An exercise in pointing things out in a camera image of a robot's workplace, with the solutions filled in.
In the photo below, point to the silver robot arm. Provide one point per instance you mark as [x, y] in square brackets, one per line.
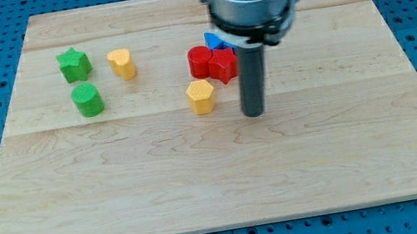
[244, 22]

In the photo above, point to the yellow hexagon block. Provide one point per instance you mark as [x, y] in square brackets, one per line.
[201, 97]

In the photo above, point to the wooden board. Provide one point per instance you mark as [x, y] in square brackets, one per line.
[339, 131]

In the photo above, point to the red star block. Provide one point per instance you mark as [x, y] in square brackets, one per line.
[223, 65]

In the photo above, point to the red cylinder block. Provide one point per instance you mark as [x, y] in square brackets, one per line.
[198, 58]

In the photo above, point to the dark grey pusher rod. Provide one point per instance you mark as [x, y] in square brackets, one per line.
[251, 78]

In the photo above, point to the blue block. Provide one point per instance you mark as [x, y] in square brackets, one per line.
[214, 42]

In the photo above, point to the yellow heart block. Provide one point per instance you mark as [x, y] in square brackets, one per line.
[122, 63]

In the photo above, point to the green cylinder block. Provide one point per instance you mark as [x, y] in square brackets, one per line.
[87, 100]

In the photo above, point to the green star block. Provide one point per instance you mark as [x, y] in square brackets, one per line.
[74, 65]

